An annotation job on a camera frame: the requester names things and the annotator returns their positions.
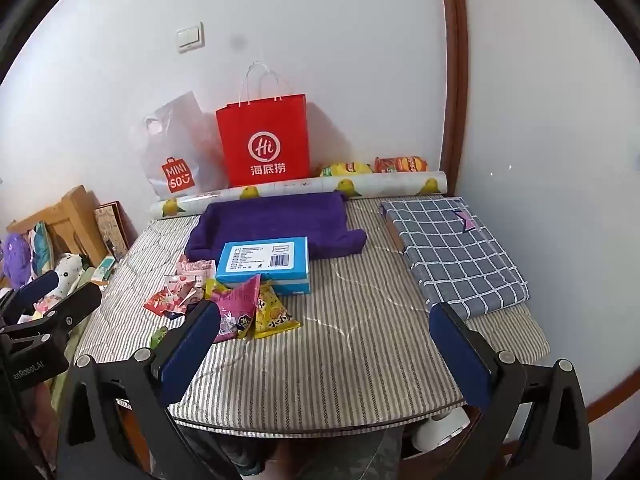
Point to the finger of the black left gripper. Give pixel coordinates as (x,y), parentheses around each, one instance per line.
(69,312)

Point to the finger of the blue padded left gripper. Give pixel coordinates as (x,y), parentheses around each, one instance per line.
(18,302)

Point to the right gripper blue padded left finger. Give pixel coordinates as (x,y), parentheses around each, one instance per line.
(93,442)

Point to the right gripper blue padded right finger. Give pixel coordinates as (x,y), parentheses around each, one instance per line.
(555,440)

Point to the red snack packet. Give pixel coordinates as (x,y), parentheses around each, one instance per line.
(166,303)

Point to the green snack packet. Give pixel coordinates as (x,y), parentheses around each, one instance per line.
(158,336)

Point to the pink white snack packet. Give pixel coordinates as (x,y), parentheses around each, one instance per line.
(184,289)

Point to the light pink snack packet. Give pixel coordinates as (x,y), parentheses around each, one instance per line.
(194,272)

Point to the yellow snack packet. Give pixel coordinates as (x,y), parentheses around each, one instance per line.
(271,316)

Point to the white Miniso plastic bag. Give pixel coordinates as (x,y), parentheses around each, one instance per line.
(179,150)

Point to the blue cardboard box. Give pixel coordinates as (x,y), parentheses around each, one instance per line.
(284,262)

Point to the grey checked folded cloth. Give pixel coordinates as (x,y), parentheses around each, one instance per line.
(453,257)

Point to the red paper shopping bag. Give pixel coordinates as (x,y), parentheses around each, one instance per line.
(264,140)

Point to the purple fabric tray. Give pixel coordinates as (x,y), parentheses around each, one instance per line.
(319,217)

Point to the rolled duck print paper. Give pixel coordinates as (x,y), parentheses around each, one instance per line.
(352,187)

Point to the yellow chips bag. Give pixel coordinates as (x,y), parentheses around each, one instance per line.
(345,169)

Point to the orange chips bag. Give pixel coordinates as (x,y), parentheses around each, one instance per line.
(387,165)

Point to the wooden chair frame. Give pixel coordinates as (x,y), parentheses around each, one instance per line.
(71,225)

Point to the patterned picture frame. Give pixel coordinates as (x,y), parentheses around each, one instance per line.
(111,225)

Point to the white wall switch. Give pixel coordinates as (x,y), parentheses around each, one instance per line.
(190,38)

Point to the brown wooden door frame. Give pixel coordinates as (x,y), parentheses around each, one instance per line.
(457,89)

